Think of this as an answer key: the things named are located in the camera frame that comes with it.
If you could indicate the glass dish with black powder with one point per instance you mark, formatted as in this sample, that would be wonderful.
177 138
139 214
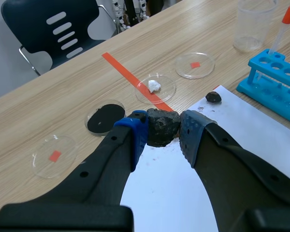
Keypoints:
106 118

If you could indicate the white sheet of paper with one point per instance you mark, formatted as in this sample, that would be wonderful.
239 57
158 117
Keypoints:
232 135

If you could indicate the dropper with red bulb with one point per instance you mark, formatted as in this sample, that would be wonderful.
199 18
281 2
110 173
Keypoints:
281 27

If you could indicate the dark blue chair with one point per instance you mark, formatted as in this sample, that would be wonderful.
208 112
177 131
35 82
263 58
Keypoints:
55 33

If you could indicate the white lump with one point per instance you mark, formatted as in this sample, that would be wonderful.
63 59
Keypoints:
154 85

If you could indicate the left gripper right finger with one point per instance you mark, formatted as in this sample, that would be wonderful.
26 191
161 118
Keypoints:
234 169

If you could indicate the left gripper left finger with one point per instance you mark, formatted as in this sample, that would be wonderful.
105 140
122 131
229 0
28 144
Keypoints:
104 174

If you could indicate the clear plastic beaker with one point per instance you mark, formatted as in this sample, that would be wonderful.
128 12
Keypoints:
252 24

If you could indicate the small dark stone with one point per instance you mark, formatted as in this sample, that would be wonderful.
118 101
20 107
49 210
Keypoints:
213 97

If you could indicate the empty clear glass dish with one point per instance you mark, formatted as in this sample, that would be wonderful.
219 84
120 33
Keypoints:
195 65
55 155

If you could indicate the turquoise rack with round holes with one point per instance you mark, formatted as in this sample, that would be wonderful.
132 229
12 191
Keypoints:
271 82

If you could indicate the large dark stone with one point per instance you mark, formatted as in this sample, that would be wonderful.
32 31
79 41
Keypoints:
162 128

